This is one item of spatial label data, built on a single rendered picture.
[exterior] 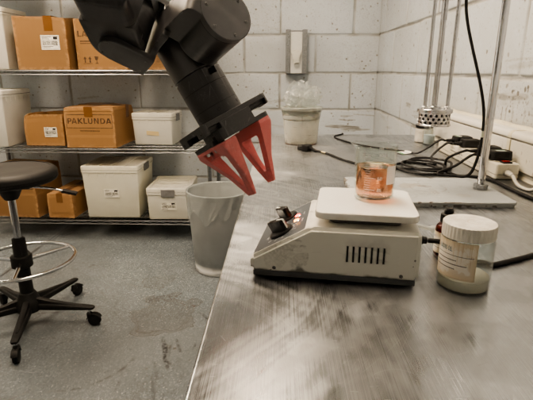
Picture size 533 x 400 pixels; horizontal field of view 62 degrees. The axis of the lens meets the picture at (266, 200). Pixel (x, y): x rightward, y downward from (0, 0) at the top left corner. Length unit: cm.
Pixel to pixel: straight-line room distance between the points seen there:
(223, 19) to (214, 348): 32
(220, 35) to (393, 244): 29
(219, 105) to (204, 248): 173
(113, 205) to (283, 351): 245
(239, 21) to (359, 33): 251
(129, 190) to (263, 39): 123
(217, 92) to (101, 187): 233
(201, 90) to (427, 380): 37
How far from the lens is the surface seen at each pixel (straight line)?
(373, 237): 53
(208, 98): 52
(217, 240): 217
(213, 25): 47
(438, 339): 48
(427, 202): 89
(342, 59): 295
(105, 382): 169
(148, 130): 275
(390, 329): 48
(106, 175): 278
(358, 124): 299
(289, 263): 55
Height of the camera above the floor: 100
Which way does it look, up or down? 16 degrees down
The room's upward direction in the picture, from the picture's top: straight up
